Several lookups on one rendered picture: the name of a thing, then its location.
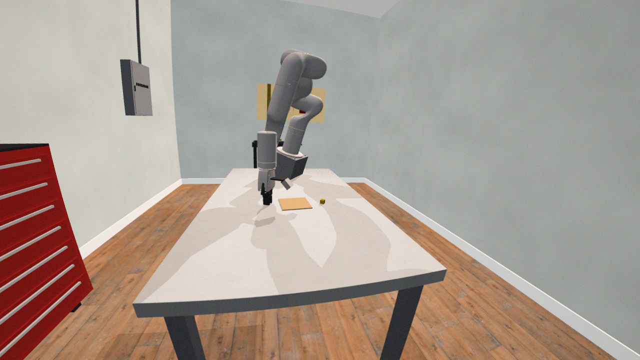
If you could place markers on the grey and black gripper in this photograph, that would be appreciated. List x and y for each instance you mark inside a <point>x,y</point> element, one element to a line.
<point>266,185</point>

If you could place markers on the tan square mat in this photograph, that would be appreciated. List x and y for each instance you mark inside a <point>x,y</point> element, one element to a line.
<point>294,203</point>

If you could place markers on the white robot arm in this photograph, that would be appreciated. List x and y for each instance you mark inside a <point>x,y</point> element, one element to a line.
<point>293,86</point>

